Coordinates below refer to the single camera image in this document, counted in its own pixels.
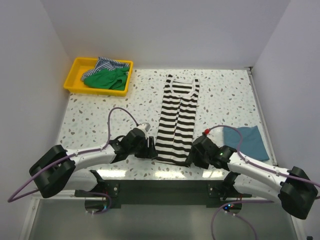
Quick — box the black white striped tank top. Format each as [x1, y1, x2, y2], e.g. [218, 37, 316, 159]
[155, 74, 200, 167]

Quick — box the blue ribbed tank top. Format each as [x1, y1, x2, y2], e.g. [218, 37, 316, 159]
[222, 126, 270, 162]

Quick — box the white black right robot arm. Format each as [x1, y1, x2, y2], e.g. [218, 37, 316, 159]
[188, 135, 318, 220]

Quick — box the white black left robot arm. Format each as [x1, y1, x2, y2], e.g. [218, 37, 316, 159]
[29, 123, 158, 199]

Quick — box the blue white striped tank top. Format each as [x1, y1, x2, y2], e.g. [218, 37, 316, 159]
[81, 56, 130, 81]

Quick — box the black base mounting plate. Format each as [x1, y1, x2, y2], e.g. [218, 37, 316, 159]
[75, 180, 251, 211]

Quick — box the green garment in tray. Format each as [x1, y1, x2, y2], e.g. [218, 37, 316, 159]
[83, 67, 130, 91]

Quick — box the yellow plastic tray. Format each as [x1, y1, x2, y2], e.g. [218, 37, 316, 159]
[63, 57, 134, 97]

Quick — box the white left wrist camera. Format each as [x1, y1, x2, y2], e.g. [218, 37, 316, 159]
[138, 122, 151, 132]

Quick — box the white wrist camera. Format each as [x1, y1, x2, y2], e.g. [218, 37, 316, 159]
[138, 122, 151, 132]
[202, 128, 219, 141]

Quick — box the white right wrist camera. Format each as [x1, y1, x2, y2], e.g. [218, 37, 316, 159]
[202, 128, 219, 141]

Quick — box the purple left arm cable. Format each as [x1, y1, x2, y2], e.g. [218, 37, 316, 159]
[7, 107, 141, 215]

